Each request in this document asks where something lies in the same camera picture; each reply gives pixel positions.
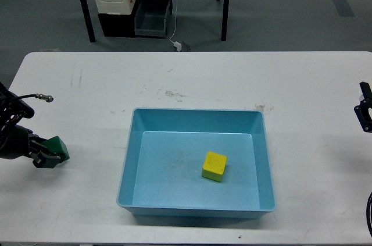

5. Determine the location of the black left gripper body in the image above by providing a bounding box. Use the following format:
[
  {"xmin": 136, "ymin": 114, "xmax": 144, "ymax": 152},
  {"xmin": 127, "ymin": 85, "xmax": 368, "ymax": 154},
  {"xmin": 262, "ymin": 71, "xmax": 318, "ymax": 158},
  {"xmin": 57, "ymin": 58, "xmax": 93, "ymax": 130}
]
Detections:
[{"xmin": 1, "ymin": 126, "xmax": 33, "ymax": 159}]

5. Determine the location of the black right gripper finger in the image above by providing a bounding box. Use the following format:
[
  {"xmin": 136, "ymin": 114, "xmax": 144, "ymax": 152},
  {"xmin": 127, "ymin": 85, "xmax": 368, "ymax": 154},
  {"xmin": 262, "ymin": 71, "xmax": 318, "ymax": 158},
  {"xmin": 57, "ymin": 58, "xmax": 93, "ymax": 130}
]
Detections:
[{"xmin": 354, "ymin": 81, "xmax": 371, "ymax": 133}]

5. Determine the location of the black crate under container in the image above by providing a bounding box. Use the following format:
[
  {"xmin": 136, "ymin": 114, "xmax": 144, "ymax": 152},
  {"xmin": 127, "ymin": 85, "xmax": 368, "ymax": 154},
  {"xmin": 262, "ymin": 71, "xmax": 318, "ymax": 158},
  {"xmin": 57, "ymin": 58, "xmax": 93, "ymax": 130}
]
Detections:
[{"xmin": 98, "ymin": 0, "xmax": 141, "ymax": 38}]

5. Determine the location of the white cable with plug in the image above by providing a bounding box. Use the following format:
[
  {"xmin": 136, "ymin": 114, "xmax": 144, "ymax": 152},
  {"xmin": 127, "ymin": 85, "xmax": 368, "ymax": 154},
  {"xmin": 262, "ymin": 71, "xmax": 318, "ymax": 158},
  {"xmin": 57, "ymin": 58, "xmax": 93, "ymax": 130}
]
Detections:
[{"xmin": 169, "ymin": 0, "xmax": 183, "ymax": 51}]

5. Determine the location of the green block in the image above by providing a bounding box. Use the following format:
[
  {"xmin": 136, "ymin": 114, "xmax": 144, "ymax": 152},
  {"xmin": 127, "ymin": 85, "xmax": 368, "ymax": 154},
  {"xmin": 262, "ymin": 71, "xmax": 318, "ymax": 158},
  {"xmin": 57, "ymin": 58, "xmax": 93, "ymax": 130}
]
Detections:
[{"xmin": 41, "ymin": 136, "xmax": 70, "ymax": 162}]

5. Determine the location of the blue plastic tray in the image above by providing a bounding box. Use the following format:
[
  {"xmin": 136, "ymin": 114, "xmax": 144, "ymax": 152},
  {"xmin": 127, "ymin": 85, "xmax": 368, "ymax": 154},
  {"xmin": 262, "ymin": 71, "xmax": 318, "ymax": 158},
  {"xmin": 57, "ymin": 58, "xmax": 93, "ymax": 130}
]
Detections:
[{"xmin": 117, "ymin": 108, "xmax": 276, "ymax": 219}]

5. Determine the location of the black cable with metal connector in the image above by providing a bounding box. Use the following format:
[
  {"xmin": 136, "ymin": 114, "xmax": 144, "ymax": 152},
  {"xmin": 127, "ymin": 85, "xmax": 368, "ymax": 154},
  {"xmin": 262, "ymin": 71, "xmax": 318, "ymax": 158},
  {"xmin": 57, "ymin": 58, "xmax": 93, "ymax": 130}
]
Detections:
[{"xmin": 12, "ymin": 92, "xmax": 55, "ymax": 103}]

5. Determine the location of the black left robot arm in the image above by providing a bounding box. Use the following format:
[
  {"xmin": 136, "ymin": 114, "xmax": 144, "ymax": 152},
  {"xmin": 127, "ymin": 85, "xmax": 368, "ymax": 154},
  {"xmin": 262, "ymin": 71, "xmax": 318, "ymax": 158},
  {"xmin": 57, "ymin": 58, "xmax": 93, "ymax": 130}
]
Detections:
[{"xmin": 1, "ymin": 85, "xmax": 70, "ymax": 168}]

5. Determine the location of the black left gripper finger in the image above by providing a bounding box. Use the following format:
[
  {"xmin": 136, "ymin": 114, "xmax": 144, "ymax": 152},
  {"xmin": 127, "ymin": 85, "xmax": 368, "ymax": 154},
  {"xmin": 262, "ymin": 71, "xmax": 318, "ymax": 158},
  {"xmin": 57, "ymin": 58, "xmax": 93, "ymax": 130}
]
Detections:
[
  {"xmin": 28, "ymin": 134, "xmax": 49, "ymax": 153},
  {"xmin": 31, "ymin": 151, "xmax": 61, "ymax": 169}
]

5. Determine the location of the black table leg left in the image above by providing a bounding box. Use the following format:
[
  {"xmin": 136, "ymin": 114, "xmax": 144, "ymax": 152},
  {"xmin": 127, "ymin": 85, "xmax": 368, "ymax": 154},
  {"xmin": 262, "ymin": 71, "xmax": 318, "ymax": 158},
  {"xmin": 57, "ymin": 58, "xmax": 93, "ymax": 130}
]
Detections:
[{"xmin": 80, "ymin": 0, "xmax": 95, "ymax": 43}]

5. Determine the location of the dark grey storage bin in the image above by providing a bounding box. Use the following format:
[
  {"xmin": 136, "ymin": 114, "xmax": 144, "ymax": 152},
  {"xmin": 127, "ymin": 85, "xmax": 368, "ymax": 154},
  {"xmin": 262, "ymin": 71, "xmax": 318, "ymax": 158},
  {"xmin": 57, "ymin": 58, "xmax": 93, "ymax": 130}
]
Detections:
[{"xmin": 134, "ymin": 0, "xmax": 173, "ymax": 38}]

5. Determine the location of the yellow block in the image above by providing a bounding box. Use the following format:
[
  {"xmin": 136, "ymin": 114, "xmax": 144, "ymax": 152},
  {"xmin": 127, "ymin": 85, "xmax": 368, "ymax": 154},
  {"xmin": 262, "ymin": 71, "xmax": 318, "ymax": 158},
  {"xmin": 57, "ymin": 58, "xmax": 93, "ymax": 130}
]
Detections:
[{"xmin": 201, "ymin": 151, "xmax": 228, "ymax": 182}]

